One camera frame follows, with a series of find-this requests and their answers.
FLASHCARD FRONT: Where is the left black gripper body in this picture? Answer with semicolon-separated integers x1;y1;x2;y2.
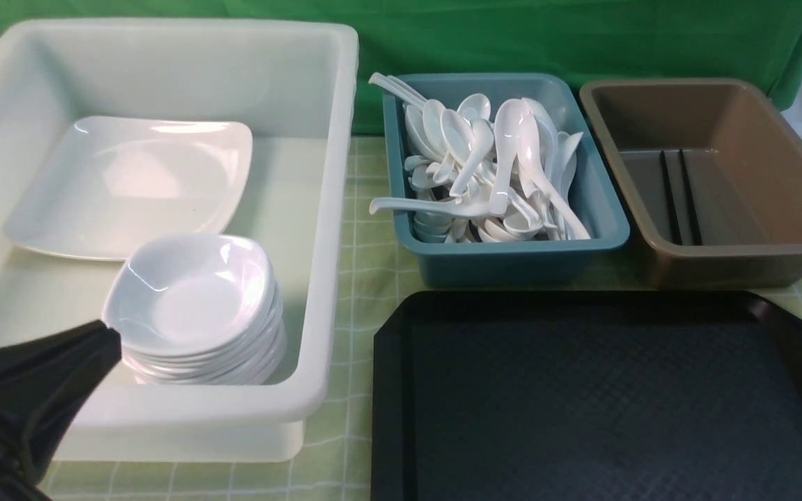
0;320;122;500

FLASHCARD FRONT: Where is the black chopstick gold band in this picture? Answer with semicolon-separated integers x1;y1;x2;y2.
659;151;682;245

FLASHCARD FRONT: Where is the large white square plate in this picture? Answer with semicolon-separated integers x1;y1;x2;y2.
4;116;253;261

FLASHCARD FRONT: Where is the brown plastic bin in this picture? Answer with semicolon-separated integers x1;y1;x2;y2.
579;77;802;289

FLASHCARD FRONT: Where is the stack of white bowls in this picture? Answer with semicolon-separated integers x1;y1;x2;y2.
102;234;288;385

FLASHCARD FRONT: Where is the black serving tray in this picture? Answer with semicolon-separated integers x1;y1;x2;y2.
370;291;802;500

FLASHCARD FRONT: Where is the green backdrop cloth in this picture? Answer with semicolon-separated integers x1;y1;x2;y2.
0;1;802;134

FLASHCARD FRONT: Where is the teal plastic spoon bin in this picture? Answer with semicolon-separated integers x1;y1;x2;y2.
393;73;630;289

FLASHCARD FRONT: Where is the large white plastic tub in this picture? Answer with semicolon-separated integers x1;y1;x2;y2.
0;18;359;463

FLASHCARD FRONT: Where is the green checked table mat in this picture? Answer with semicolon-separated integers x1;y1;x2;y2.
39;135;802;501

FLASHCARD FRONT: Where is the white spoon sticking out left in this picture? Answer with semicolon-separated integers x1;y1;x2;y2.
368;197;509;218

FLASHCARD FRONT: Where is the white spoon upright centre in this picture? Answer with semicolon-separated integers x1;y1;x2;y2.
488;99;528;218

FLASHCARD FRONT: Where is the white spoon long handle right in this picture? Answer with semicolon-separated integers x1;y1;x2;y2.
518;110;591;240

